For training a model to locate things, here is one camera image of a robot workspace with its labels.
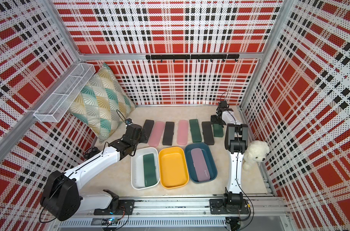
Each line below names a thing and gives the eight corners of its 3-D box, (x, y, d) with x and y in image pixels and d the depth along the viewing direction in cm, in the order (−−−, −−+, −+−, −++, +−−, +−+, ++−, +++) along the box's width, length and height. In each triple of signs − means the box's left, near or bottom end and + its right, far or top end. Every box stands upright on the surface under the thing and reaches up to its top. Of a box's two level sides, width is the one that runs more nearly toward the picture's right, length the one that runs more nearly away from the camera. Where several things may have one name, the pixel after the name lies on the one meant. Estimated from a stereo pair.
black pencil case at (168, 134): (162, 145, 100) (162, 144, 98) (164, 123, 113) (164, 121, 111) (173, 145, 100) (173, 144, 98) (174, 123, 113) (174, 121, 111)
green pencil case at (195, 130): (192, 142, 102) (192, 140, 99) (189, 121, 114) (189, 119, 112) (201, 142, 102) (201, 139, 100) (197, 121, 114) (197, 118, 112)
